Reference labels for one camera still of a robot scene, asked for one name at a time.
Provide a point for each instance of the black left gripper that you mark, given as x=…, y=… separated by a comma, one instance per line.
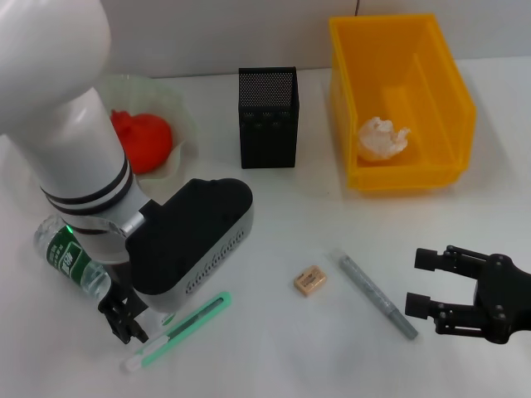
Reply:
x=122, y=282

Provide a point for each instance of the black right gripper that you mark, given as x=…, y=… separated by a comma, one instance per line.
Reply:
x=506, y=298

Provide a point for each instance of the green utility knife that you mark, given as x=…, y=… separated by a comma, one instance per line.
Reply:
x=199, y=317

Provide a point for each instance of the clear bottle with green label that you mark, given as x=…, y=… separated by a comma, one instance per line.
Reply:
x=62, y=257

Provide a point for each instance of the white paper ball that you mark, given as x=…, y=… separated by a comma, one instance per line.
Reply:
x=381, y=139

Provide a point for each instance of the red-orange toy orange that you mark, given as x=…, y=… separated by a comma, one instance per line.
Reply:
x=153, y=141

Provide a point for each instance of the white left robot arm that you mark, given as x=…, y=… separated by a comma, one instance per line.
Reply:
x=62, y=145

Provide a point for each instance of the grey marker pen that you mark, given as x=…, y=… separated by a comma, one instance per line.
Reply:
x=377, y=296

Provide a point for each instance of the beige eraser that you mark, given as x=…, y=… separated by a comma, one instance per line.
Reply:
x=310, y=282

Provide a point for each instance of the pale green glass fruit plate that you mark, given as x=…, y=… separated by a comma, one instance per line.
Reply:
x=182, y=124

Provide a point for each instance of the black mesh pen holder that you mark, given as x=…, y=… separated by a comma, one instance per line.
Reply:
x=267, y=137

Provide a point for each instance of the yellow plastic bin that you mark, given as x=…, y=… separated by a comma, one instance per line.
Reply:
x=398, y=74

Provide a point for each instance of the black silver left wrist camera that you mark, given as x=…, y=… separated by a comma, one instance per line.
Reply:
x=191, y=236

